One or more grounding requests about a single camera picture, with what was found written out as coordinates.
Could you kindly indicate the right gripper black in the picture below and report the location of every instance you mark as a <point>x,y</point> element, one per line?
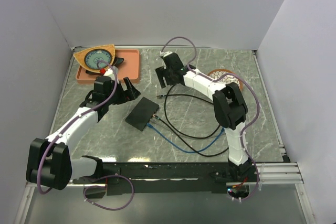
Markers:
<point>161,73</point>

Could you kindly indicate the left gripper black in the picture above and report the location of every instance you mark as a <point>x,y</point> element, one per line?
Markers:
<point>130,94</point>

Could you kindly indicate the black network switch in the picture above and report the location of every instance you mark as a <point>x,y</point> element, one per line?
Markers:
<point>140,116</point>

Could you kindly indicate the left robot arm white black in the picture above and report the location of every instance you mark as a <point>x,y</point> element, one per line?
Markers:
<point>49,161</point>

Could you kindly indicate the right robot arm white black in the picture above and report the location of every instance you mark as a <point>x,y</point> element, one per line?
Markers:
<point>230,108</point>

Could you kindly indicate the salmon pink tray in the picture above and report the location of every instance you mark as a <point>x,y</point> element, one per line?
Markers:
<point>129,68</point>

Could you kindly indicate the black dish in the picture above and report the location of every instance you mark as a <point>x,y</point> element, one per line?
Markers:
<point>116,63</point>

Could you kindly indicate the flower patterned brown bowl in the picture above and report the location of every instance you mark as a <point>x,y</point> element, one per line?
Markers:
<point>229,78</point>

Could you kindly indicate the blue patterned round plate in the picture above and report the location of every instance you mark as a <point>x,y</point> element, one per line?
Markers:
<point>94,58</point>

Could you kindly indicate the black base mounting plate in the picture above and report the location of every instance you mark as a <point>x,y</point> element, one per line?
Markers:
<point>168,176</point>

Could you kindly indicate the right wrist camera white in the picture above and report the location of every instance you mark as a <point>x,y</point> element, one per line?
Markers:
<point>165,53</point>

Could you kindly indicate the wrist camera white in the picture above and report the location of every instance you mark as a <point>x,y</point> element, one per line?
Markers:
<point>165,53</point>
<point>109,72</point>

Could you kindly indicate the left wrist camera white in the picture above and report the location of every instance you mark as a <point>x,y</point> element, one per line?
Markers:
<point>109,72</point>

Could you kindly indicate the aluminium rail frame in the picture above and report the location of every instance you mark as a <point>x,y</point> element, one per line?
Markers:
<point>271,173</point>

